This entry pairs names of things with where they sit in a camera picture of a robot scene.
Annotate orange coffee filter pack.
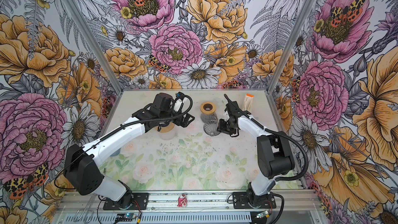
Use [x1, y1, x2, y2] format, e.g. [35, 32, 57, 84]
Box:
[242, 93, 254, 112]

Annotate aluminium corner post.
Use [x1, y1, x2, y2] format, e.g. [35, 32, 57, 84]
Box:
[61, 0, 123, 95]
[266, 0, 317, 94]

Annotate aluminium corner post left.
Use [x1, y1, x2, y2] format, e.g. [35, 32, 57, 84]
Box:
[61, 0, 123, 95]

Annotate pink small figurine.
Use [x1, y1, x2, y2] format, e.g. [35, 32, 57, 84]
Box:
[177, 194, 187, 207]

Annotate wooden dripper ring stand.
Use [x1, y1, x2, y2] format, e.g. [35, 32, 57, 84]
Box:
[157, 122, 175, 133]

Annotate aluminium corner post right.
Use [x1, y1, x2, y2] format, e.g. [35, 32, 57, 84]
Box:
[266, 0, 317, 94]

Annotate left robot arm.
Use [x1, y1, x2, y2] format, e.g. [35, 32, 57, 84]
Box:
[63, 110, 195, 209]

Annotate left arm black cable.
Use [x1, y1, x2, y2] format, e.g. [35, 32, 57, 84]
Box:
[54, 92, 193, 190]

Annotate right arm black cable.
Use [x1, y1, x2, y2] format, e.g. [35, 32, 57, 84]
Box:
[223, 94, 309, 224]

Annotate grey ribbed glass dripper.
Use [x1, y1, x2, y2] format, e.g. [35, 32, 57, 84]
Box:
[203, 120, 221, 136]

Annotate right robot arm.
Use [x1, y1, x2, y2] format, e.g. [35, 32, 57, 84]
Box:
[217, 94, 299, 208]

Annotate aluminium front rail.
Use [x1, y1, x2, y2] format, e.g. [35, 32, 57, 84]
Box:
[53, 189, 328, 224]

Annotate clear glass carafe wooden handle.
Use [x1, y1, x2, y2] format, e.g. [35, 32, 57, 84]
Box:
[158, 129, 177, 140]

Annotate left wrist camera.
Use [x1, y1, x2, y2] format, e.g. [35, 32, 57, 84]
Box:
[149, 93, 174, 117]

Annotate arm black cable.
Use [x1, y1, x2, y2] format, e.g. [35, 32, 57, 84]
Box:
[223, 94, 309, 224]
[54, 92, 193, 190]

